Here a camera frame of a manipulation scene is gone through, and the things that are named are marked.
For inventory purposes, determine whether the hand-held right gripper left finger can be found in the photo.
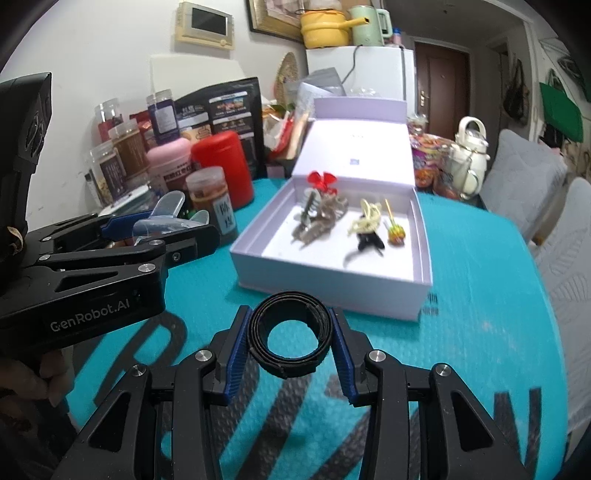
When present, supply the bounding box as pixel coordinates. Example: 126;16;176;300
51;305;253;480

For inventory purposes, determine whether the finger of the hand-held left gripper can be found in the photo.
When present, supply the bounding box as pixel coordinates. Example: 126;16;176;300
27;210;158;253
39;224;219;296

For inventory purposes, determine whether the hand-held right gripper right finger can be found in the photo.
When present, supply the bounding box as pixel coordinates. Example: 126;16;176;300
329;308;532;480

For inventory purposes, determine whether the black strap roll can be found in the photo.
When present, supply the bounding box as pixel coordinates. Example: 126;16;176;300
248;292;334;379

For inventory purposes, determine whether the clear plastic hair clip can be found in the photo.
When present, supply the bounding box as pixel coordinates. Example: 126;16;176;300
133;193;211;248

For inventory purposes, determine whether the black hair clip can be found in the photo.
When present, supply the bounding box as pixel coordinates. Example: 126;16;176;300
344;231;387;269

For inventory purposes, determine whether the yellow lollipop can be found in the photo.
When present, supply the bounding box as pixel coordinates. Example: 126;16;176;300
383;199;407;246

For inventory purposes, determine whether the cream hair claw clip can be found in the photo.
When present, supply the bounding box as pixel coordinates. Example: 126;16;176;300
346;198;384;239

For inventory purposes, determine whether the white gift box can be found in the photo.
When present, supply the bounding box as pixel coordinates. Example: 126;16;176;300
229;97;434;321

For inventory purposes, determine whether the person's left hand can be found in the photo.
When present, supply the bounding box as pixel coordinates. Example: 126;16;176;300
0;348;74;407

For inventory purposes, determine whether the dark label jar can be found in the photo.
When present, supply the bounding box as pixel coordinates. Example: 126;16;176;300
85;141;128;205

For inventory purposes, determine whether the brown spice jar white label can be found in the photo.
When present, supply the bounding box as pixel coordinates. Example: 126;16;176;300
185;167;239;248

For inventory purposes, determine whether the brown powder jar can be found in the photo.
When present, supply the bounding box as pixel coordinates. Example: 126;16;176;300
111;121;149;186

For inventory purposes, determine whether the pink bottle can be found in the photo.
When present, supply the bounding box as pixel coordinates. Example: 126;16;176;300
147;138;197;195

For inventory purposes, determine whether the red canister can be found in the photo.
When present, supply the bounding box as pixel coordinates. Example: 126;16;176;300
191;130;254;211

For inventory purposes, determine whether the clear jar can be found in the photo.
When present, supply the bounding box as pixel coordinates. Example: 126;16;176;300
95;99;126;135

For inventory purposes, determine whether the purple label jar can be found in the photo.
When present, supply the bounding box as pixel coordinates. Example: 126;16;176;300
147;90;181;147

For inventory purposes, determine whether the red white snack packet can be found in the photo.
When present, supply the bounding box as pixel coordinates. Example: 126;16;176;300
263;104;308;163

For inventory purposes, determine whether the black snack bag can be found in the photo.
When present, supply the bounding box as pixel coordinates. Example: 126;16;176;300
175;78;267;182

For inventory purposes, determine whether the teal bubble mat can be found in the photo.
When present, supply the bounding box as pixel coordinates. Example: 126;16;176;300
69;178;571;480

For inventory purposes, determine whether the woven fan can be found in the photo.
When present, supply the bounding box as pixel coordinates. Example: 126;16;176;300
276;52;299;107

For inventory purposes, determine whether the glass mug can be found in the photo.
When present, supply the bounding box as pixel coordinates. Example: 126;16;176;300
434;171;467;199

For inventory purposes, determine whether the grey pouch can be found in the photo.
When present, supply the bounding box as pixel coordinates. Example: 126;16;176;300
300;68;347;99

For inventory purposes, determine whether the cup noodle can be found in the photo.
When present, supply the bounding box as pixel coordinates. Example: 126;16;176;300
411;134;456;190

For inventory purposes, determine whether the grey leaf chair cover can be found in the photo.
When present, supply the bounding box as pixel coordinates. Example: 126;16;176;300
531;178;591;435
480;129;568;241

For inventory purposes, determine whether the white thermos bottle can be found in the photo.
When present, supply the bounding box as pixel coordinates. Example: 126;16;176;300
445;116;491;199

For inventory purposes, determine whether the framed picture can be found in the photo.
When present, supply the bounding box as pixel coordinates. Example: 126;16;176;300
247;0;343;45

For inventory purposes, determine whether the white fridge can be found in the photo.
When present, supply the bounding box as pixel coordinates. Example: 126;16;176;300
305;45;415;126

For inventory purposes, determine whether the yellow pot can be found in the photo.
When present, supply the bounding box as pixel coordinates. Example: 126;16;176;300
300;10;370;49

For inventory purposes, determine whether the green kettle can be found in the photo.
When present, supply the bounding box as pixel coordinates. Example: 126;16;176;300
348;6;393;47

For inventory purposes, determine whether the brown door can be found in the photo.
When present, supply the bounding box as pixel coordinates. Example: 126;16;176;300
413;41;473;140

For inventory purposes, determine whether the black hanging bag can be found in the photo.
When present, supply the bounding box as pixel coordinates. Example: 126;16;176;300
502;59;530;126

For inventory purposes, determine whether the green tote bag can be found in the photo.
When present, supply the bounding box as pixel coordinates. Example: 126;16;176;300
539;82;584;142

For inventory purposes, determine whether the wall intercom panel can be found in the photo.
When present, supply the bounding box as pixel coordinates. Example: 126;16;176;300
174;1;235;52

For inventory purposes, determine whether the black power cord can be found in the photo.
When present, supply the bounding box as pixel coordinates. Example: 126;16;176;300
342;45;359;84

